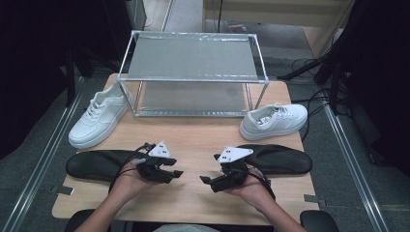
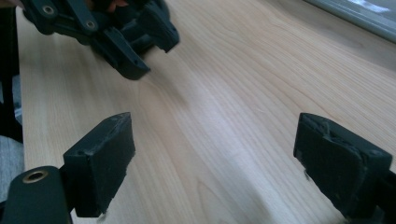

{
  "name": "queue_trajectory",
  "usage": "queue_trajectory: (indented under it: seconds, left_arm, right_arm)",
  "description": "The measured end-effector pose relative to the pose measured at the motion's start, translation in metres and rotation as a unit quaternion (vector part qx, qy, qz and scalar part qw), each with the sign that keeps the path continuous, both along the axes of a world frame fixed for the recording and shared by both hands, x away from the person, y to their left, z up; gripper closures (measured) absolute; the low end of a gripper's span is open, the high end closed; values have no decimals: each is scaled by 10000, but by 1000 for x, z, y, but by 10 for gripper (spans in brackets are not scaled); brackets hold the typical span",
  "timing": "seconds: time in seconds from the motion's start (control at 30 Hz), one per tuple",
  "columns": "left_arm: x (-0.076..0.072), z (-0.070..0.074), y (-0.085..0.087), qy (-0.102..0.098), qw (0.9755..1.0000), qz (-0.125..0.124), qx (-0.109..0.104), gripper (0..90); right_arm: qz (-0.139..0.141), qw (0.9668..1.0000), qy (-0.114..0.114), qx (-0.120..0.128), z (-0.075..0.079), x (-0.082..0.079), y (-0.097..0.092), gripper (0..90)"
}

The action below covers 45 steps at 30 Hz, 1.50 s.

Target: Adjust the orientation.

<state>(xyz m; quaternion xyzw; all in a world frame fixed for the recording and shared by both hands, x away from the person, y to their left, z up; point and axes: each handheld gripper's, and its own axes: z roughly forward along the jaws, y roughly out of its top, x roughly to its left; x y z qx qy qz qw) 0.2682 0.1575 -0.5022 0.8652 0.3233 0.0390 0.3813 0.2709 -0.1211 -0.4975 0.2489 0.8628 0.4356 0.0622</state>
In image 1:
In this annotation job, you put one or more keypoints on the gray tape piece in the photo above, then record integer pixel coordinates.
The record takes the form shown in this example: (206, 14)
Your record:
(314, 199)
(64, 190)

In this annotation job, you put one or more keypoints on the metal shoe rack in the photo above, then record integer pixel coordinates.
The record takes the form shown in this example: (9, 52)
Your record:
(193, 58)

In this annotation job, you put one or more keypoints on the gray cabinet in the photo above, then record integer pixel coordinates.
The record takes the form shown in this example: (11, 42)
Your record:
(138, 13)

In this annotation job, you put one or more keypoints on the black slipper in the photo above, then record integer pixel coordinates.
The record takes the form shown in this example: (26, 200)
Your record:
(93, 164)
(280, 159)

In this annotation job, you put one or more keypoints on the black tripod leg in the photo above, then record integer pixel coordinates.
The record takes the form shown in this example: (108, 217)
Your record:
(299, 69)

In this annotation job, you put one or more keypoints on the black chair armrest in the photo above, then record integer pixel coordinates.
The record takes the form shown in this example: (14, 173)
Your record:
(77, 222)
(319, 222)

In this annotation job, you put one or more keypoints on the wooden cabinet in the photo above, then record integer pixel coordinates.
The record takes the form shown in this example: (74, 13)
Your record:
(274, 13)

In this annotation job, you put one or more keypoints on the person's gray clothing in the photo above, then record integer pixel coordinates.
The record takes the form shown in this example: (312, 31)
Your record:
(187, 229)

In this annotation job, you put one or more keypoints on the black metal stand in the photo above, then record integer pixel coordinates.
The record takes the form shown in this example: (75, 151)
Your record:
(71, 83)

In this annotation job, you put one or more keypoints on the person's right hand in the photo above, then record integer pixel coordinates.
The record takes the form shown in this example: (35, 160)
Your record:
(254, 191)

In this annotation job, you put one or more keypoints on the black curtain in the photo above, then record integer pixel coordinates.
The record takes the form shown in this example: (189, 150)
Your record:
(32, 64)
(380, 80)

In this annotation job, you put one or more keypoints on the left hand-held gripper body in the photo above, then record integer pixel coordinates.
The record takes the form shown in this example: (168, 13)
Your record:
(159, 150)

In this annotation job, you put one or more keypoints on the white sneaker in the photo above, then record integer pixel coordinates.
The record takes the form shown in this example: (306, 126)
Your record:
(277, 125)
(96, 122)

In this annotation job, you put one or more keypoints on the metal floor rail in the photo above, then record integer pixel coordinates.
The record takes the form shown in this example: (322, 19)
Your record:
(167, 16)
(351, 161)
(48, 151)

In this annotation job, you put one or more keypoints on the red and black object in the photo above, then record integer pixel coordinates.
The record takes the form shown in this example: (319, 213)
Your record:
(237, 27)

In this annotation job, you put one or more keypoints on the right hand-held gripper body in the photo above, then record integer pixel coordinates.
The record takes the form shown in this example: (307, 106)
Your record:
(232, 175)

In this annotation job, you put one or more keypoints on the person's left hand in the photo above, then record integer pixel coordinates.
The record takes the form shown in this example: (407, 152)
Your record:
(129, 185)

